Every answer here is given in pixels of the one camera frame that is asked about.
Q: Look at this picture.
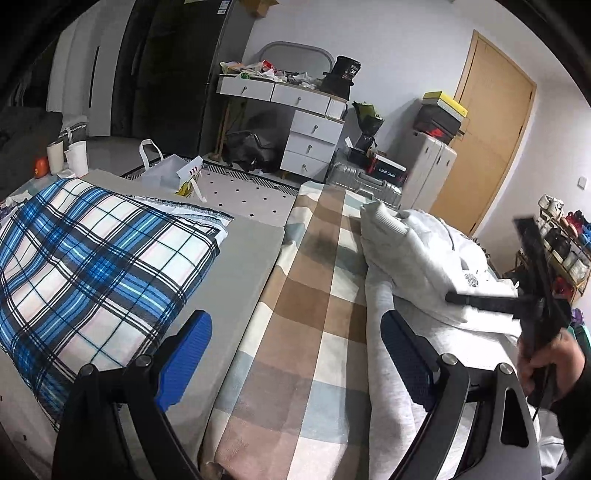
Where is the dark wrapped flower bouquet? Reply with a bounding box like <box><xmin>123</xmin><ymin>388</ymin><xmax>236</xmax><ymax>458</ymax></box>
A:
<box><xmin>351</xmin><ymin>100</ymin><xmax>386</xmax><ymax>153</ymax></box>

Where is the grey arched mirror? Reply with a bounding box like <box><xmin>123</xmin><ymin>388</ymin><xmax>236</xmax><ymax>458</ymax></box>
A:
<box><xmin>253</xmin><ymin>41</ymin><xmax>335</xmax><ymax>77</ymax></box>

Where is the person's right hand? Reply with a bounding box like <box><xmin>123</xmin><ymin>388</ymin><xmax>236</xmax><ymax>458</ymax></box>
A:
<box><xmin>517</xmin><ymin>327</ymin><xmax>591</xmax><ymax>416</ymax></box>

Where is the white paper bag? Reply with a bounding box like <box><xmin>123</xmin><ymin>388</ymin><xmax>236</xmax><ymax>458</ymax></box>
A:
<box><xmin>121</xmin><ymin>138</ymin><xmax>206</xmax><ymax>204</ymax></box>

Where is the small cardboard box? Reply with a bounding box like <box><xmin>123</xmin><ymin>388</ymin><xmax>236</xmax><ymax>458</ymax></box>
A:
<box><xmin>240</xmin><ymin>0</ymin><xmax>280</xmax><ymax>19</ymax></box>

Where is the silver ribbed suitcase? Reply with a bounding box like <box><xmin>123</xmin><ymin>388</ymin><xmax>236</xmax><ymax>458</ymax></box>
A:
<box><xmin>328</xmin><ymin>148</ymin><xmax>407</xmax><ymax>208</ymax></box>

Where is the black red flat box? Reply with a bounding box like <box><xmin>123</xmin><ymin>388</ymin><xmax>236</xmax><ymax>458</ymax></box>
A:
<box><xmin>367</xmin><ymin>152</ymin><xmax>409</xmax><ymax>183</ymax></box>

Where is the black bag on desk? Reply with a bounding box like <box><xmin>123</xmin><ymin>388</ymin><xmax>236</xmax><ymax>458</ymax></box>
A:
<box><xmin>321</xmin><ymin>55</ymin><xmax>361</xmax><ymax>95</ymax></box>

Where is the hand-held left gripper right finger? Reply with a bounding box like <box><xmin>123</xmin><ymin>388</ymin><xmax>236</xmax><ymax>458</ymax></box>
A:
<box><xmin>381</xmin><ymin>310</ymin><xmax>542</xmax><ymax>480</ymax></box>

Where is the dark wardrobe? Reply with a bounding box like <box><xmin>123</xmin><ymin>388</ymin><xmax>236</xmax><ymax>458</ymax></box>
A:
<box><xmin>108</xmin><ymin>0</ymin><xmax>254</xmax><ymax>160</ymax></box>

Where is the wooden door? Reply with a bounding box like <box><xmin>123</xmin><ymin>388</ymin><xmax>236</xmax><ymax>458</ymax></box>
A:
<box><xmin>431</xmin><ymin>30</ymin><xmax>539</xmax><ymax>238</ymax></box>

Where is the dotted rug striped border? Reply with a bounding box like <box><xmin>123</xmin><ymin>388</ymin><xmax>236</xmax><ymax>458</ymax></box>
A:
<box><xmin>121</xmin><ymin>159</ymin><xmax>303</xmax><ymax>227</ymax></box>

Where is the yellow shoe box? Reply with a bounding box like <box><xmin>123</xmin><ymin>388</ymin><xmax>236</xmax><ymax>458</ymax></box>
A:
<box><xmin>422</xmin><ymin>91</ymin><xmax>469</xmax><ymax>118</ymax></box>

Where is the dark cloth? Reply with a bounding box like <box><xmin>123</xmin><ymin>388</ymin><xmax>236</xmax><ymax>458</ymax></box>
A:
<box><xmin>0</xmin><ymin>106</ymin><xmax>63</xmax><ymax>199</ymax></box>

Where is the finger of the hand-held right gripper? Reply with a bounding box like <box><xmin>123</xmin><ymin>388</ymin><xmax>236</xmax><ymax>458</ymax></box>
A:
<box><xmin>444</xmin><ymin>290</ymin><xmax>528</xmax><ymax>320</ymax></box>

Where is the blue plaid quilt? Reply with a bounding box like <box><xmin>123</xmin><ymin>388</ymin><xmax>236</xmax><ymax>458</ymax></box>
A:
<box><xmin>0</xmin><ymin>178</ymin><xmax>232</xmax><ymax>432</ymax></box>

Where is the white closet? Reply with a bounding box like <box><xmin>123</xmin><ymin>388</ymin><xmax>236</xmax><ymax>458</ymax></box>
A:
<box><xmin>46</xmin><ymin>14</ymin><xmax>139</xmax><ymax>139</ymax></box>

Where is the white storage cabinet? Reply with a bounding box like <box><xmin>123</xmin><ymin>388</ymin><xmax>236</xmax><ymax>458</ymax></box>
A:
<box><xmin>402</xmin><ymin>129</ymin><xmax>458</xmax><ymax>213</ymax></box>

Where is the brown blue checked bedsheet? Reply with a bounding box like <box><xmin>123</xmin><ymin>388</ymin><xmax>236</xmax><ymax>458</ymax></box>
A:
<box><xmin>198</xmin><ymin>182</ymin><xmax>402</xmax><ymax>480</ymax></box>

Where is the desk clutter pile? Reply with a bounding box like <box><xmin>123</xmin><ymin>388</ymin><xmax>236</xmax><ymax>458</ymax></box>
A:
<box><xmin>219</xmin><ymin>59</ymin><xmax>324</xmax><ymax>90</ymax></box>

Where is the light grey sweatshirt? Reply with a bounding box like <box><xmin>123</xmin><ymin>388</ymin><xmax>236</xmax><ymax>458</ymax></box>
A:
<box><xmin>359</xmin><ymin>200</ymin><xmax>571</xmax><ymax>480</ymax></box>

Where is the wooden shoe rack with shoes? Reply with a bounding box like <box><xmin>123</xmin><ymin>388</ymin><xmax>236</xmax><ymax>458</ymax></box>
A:
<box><xmin>503</xmin><ymin>194</ymin><xmax>591</xmax><ymax>305</ymax></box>

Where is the white cup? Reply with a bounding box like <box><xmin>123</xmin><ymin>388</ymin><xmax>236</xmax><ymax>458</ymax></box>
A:
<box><xmin>46</xmin><ymin>141</ymin><xmax>66</xmax><ymax>176</ymax></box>
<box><xmin>65</xmin><ymin>141</ymin><xmax>89</xmax><ymax>178</ymax></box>

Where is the grey mattress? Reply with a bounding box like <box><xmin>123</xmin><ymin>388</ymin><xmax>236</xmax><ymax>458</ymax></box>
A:
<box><xmin>0</xmin><ymin>168</ymin><xmax>287</xmax><ymax>480</ymax></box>

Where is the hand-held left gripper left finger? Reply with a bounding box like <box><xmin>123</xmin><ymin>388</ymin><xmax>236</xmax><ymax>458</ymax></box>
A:
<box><xmin>52</xmin><ymin>309</ymin><xmax>214</xmax><ymax>480</ymax></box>

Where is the white drawer desk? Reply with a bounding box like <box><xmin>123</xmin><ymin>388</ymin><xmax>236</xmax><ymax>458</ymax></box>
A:
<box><xmin>217</xmin><ymin>74</ymin><xmax>349</xmax><ymax>178</ymax></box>

